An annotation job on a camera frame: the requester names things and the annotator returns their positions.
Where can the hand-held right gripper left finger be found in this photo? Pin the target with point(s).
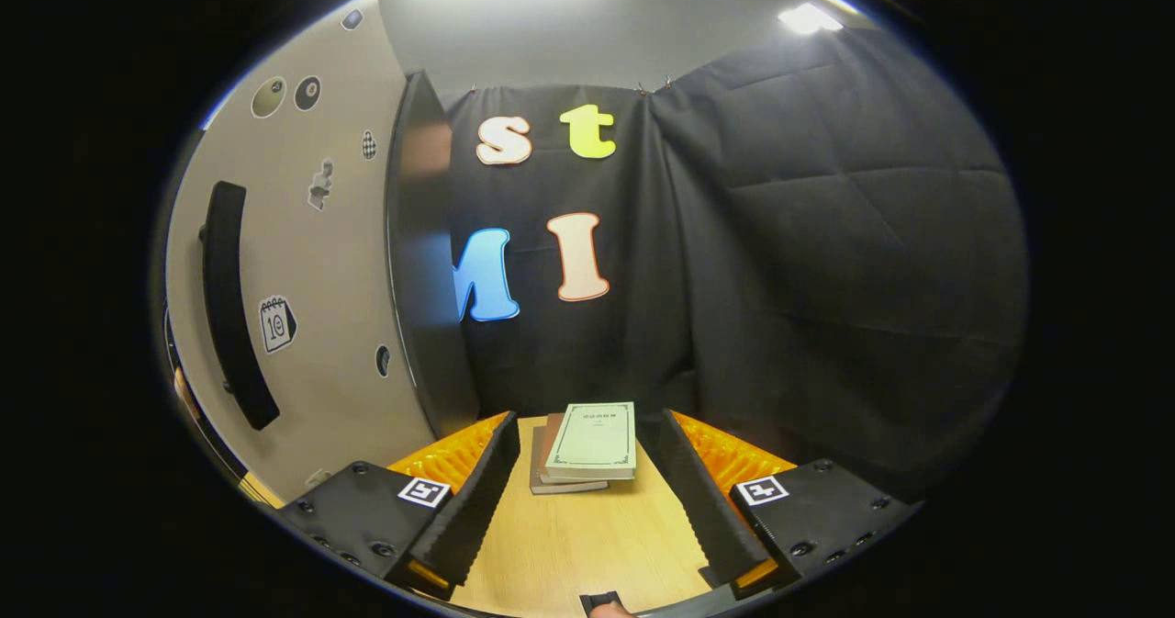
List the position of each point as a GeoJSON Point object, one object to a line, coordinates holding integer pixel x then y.
{"type": "Point", "coordinates": [477, 508]}

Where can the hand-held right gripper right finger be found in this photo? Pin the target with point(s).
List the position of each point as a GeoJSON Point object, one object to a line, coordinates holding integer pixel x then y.
{"type": "Point", "coordinates": [702, 508]}

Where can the beige cabinet door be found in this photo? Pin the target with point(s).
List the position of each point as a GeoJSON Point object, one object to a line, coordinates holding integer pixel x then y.
{"type": "Point", "coordinates": [340, 278]}

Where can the brown book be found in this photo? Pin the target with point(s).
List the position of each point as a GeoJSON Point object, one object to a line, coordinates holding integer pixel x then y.
{"type": "Point", "coordinates": [549, 443]}

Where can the green notebook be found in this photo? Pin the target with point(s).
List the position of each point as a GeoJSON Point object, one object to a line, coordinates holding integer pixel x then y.
{"type": "Point", "coordinates": [595, 442]}

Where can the black backdrop cloth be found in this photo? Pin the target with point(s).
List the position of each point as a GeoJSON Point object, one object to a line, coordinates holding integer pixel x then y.
{"type": "Point", "coordinates": [808, 251]}

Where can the small ceiling light panel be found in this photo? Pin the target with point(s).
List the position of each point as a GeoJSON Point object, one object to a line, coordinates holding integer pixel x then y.
{"type": "Point", "coordinates": [808, 18]}

